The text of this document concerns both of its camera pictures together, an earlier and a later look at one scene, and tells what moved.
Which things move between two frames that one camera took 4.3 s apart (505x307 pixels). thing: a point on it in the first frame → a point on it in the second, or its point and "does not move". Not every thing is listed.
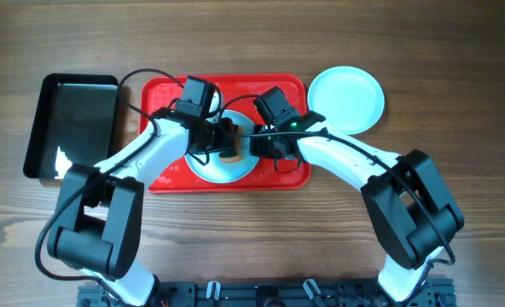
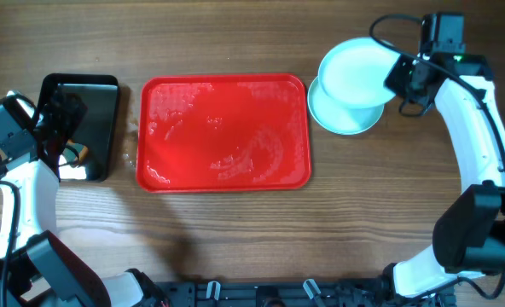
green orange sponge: (235, 153) → (70, 155)
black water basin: (75, 122) does not move
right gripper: (257, 148) → (392, 80)
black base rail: (272, 292) does not move
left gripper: (215, 147) → (68, 125)
